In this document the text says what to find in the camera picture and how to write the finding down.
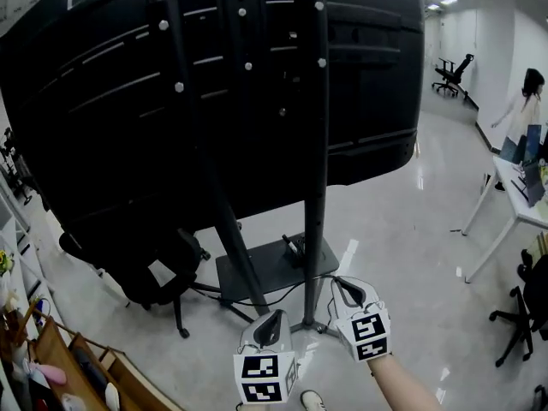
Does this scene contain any large black TV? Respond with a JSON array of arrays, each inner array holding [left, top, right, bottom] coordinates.
[[0, 0, 426, 250]]

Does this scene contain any blue paper bag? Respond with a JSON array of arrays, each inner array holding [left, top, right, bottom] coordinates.
[[497, 123, 544, 167]]

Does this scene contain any black office chair with headrest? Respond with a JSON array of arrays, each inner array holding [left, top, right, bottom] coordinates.
[[431, 52, 476, 99]]

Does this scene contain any white shelf unit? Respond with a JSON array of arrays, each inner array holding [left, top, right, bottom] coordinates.
[[0, 176, 57, 308]]

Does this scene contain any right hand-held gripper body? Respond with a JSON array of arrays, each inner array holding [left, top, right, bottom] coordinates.
[[334, 300, 393, 362]]

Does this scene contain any white desk with metal legs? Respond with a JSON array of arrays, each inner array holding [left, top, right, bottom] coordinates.
[[461, 153, 548, 284]]

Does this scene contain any black tripod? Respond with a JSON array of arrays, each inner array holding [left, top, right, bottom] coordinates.
[[0, 126, 38, 207]]

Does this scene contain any person's right forearm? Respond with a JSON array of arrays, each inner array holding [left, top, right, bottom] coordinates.
[[369, 352, 443, 411]]

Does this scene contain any black TV floor stand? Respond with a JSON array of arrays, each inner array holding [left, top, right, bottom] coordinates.
[[146, 0, 342, 338]]

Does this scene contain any pink soft item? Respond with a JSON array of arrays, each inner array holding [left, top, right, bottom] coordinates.
[[35, 365, 69, 387]]

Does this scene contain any wooden rack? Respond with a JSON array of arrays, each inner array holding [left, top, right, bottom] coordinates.
[[0, 301, 186, 411]]

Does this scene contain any person's white shoe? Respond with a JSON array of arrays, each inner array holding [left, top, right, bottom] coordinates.
[[300, 390, 329, 411]]

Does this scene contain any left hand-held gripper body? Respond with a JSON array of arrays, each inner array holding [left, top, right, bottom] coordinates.
[[233, 342, 299, 405]]

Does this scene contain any dark open laptop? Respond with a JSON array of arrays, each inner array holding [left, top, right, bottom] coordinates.
[[521, 159, 548, 209]]

